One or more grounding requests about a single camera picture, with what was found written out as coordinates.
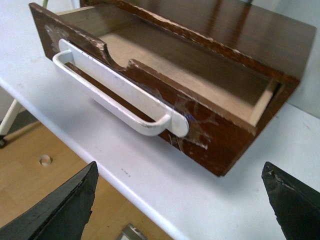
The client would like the wooden drawer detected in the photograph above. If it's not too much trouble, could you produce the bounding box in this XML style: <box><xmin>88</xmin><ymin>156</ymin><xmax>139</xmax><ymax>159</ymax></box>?
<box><xmin>29</xmin><ymin>3</ymin><xmax>278</xmax><ymax>176</ymax></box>

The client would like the brown wooden drawer cabinet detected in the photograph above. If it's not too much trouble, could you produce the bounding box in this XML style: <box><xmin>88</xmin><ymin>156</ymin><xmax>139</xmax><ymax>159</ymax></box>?
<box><xmin>80</xmin><ymin>0</ymin><xmax>316</xmax><ymax>128</ymax></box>

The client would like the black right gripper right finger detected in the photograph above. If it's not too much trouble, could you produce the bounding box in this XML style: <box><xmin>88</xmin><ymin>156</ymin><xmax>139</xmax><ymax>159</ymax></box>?
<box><xmin>261</xmin><ymin>161</ymin><xmax>320</xmax><ymax>240</ymax></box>

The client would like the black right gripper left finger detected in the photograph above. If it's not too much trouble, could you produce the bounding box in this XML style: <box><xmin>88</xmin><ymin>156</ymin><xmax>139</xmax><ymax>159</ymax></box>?
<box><xmin>0</xmin><ymin>161</ymin><xmax>99</xmax><ymax>240</ymax></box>

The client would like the silver metal object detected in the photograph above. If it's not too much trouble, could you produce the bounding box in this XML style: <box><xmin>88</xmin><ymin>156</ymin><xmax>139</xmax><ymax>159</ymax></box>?
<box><xmin>116</xmin><ymin>224</ymin><xmax>147</xmax><ymax>240</ymax></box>

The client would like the white table leg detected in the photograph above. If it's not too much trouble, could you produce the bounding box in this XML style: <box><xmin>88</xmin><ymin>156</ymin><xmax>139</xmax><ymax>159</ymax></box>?
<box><xmin>0</xmin><ymin>99</ymin><xmax>22</xmax><ymax>148</ymax></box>

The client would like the white drawer handle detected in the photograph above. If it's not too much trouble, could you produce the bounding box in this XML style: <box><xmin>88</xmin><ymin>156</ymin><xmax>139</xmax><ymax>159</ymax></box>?
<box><xmin>52</xmin><ymin>39</ymin><xmax>190</xmax><ymax>138</ymax></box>

